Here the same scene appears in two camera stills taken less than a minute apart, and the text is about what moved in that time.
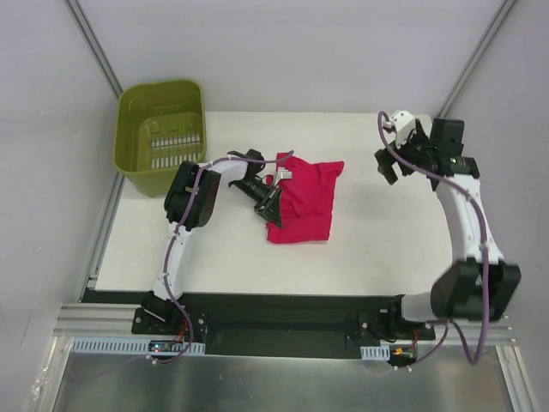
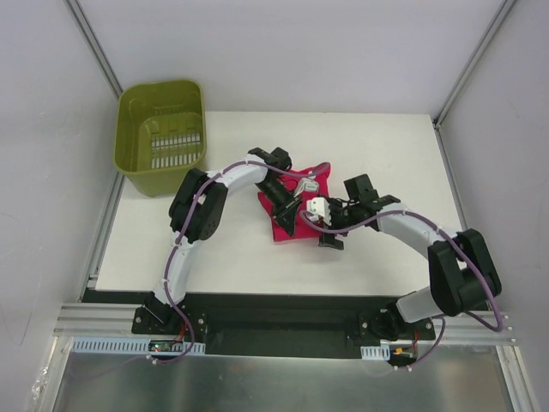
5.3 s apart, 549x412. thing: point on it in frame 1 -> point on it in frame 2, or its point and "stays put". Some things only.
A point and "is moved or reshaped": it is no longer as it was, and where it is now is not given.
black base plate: (269, 324) stays put
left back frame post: (95, 46) stays put
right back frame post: (488, 37) stays put
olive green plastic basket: (159, 124) stays put
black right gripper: (387, 160) -> (333, 221)
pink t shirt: (307, 201) is moved or reshaped
